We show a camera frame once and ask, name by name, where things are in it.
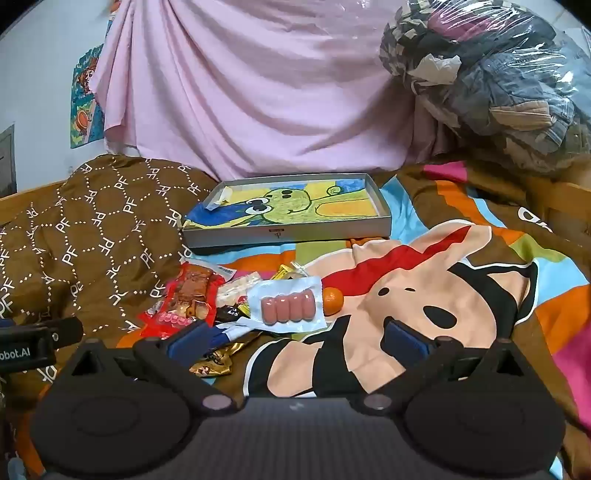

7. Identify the white crumpled paper piece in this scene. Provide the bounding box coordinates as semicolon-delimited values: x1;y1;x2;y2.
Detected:
205;185;232;212

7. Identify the wooden bed frame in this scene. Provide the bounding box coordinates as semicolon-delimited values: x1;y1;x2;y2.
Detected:
547;180;591;234

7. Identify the red braised egg packet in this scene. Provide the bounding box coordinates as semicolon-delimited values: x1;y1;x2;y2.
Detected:
137;261;238;334

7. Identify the gold snack packet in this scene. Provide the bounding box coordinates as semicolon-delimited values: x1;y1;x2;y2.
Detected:
189;339;265;378

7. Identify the clear sausage packet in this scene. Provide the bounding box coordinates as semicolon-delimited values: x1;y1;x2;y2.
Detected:
247;276;326;333

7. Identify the yellow snack bar packet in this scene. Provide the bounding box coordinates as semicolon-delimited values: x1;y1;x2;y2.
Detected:
269;261;309;283

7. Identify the cartoon printed blanket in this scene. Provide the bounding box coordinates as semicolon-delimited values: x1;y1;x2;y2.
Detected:
115;157;591;480

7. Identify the blue and white snack packet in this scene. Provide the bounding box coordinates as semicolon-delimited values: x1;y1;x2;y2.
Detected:
210;318;269;347

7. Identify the cartoon drawing sheet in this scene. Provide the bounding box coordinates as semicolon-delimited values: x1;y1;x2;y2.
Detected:
185;176;382;229

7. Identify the cartoon wall poster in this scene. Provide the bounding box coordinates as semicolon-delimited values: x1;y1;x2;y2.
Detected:
69;18;116;149

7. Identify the small orange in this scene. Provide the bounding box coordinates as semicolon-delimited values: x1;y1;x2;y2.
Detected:
322;287;345;315

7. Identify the white nougat packet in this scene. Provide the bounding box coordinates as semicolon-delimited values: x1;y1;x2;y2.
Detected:
216;272;262;309

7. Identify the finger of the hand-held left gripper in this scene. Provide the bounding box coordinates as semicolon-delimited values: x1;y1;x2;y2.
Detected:
46;315;85;344

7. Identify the dark brown snack packet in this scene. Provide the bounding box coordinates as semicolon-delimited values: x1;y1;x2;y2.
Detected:
213;305;252;326

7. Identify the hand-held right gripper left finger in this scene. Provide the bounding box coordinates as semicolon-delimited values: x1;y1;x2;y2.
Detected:
69;320;245;412

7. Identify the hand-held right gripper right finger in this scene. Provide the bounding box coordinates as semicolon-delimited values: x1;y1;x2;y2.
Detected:
356;318;523;412

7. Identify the pink cloth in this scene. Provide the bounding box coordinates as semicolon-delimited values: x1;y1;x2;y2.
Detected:
90;0;455;183

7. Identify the grey cardboard tray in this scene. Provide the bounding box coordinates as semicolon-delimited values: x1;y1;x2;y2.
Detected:
181;173;392;252

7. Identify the clear plastic bag of clothes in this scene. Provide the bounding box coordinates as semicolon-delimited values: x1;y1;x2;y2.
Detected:
379;0;591;174

